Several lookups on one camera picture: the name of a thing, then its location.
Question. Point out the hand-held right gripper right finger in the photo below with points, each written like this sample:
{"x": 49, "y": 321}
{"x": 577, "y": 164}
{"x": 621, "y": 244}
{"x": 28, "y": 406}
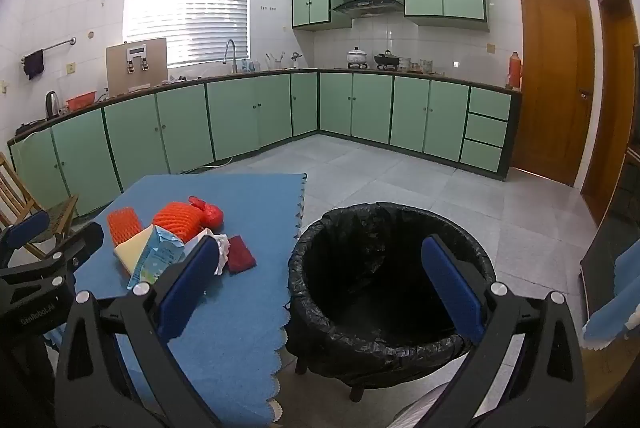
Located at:
{"x": 452, "y": 288}

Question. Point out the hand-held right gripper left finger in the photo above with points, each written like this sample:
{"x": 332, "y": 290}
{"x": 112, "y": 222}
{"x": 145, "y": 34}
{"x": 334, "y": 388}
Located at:
{"x": 185, "y": 290}

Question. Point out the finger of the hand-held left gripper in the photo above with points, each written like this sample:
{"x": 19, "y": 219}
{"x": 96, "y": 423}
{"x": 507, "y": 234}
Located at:
{"x": 80, "y": 245}
{"x": 29, "y": 228}

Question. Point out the pale yellow sponge block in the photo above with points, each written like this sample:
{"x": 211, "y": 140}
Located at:
{"x": 132, "y": 250}

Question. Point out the dark red scouring pad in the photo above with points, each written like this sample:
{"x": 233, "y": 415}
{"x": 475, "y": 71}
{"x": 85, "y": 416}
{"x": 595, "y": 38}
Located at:
{"x": 241, "y": 254}

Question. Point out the orange foam fruit net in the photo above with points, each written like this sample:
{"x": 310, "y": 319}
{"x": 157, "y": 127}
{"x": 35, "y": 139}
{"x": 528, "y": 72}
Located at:
{"x": 177, "y": 218}
{"x": 122, "y": 225}

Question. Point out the black-lined round waste bin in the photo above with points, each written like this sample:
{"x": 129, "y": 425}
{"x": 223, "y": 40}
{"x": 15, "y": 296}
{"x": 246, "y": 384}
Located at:
{"x": 380, "y": 268}

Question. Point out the wooden folding chair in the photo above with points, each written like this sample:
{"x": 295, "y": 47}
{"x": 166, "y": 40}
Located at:
{"x": 15, "y": 193}

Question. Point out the blue and white carton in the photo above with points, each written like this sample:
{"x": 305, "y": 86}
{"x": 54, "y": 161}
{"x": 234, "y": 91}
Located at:
{"x": 157, "y": 258}

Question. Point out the crumpled white tissue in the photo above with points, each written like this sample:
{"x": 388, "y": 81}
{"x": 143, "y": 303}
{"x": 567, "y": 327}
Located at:
{"x": 222, "y": 253}

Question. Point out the red mesh bag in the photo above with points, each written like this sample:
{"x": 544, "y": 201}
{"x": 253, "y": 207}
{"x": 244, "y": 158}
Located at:
{"x": 210, "y": 214}

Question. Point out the blue scalloped foam mat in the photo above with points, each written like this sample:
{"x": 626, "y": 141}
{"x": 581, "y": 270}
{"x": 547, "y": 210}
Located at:
{"x": 240, "y": 208}

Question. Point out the steel electric kettle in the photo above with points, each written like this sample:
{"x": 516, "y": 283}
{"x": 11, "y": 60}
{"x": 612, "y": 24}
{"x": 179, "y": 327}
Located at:
{"x": 51, "y": 105}

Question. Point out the red plastic basin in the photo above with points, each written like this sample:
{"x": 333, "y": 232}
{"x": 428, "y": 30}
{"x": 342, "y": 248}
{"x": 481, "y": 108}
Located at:
{"x": 81, "y": 100}

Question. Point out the light blue cloth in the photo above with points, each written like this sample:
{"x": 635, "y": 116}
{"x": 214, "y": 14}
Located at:
{"x": 615, "y": 308}

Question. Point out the dark hanging towel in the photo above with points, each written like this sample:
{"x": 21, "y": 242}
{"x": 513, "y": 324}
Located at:
{"x": 34, "y": 64}

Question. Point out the brown cardboard box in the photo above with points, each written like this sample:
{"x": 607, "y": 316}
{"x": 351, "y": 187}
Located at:
{"x": 117, "y": 73}

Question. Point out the green base cabinet run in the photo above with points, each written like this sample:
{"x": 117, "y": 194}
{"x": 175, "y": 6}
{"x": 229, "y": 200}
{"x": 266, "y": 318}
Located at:
{"x": 370, "y": 108}

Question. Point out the red thermos flask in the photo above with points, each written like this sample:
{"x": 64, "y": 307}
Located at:
{"x": 514, "y": 70}

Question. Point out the black wok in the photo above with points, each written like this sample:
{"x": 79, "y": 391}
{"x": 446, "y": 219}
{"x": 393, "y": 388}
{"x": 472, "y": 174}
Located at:
{"x": 386, "y": 59}

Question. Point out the chrome kitchen faucet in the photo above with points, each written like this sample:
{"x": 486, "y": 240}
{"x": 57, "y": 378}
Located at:
{"x": 231, "y": 53}

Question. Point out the utensil holder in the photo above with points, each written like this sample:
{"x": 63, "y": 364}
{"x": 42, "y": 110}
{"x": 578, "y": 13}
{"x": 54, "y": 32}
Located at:
{"x": 274, "y": 62}

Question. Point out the white cooking pot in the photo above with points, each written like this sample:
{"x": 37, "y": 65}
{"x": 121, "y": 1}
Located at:
{"x": 358, "y": 57}

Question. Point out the white window blind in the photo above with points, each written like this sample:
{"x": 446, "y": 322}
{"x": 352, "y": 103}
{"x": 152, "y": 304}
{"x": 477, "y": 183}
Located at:
{"x": 190, "y": 3}

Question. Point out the black range hood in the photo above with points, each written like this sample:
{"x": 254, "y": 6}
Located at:
{"x": 367, "y": 5}

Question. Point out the metal towel rail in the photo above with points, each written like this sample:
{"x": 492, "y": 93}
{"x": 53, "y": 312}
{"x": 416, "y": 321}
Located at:
{"x": 55, "y": 45}

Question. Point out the wooden door frame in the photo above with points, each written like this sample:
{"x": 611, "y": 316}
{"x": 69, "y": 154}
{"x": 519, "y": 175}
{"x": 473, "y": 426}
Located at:
{"x": 607, "y": 108}

